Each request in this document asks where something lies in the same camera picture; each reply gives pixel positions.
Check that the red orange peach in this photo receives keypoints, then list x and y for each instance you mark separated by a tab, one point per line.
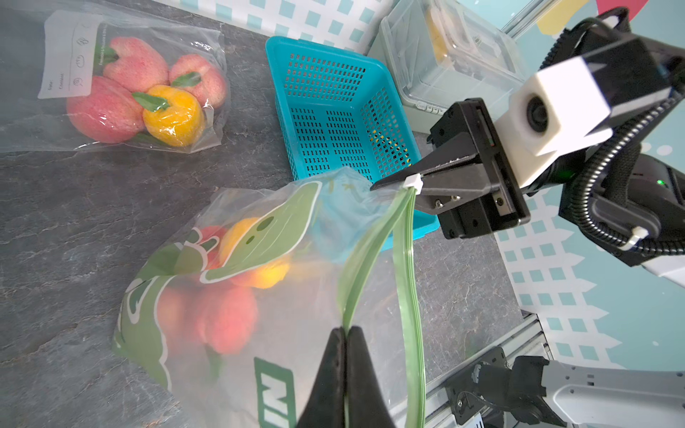
210	240

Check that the pink peach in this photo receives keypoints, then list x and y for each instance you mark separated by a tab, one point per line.
201	78
225	318
139	67
174	315
109	114

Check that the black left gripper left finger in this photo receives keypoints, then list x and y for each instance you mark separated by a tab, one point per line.
326	404

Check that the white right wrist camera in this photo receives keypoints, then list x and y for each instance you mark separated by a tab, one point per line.
575	107

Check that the yellow peach with leaf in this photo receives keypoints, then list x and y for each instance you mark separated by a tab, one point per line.
171	115

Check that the clear blue zipper bag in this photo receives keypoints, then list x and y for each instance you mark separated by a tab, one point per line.
77	75

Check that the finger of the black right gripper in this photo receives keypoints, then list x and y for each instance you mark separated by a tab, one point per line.
455	184
443	155

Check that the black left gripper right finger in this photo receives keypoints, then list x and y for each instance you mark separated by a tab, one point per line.
365	402

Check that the teal plastic perforated basket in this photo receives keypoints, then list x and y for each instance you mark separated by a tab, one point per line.
338	109

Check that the clear bag green cartoon print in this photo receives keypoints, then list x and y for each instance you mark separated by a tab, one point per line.
352	264

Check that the clear plastic storage box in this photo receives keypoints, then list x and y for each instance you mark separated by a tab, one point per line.
440	53

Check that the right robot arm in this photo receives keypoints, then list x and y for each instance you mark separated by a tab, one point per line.
629	204

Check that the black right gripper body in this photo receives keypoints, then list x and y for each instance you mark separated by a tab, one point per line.
468	125

